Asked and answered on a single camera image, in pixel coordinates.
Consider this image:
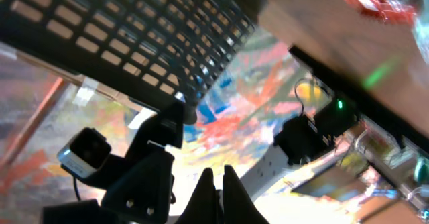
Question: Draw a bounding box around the grey plastic basket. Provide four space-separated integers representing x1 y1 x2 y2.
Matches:
1 0 255 109

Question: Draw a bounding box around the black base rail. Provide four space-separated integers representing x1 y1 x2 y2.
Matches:
288 44 429 211

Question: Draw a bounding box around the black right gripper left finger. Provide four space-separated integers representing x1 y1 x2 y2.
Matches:
176 168 220 224

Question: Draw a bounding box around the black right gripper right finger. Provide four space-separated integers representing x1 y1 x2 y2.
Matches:
223 165 269 224

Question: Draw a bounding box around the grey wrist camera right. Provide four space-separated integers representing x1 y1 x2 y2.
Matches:
57 127 111 178

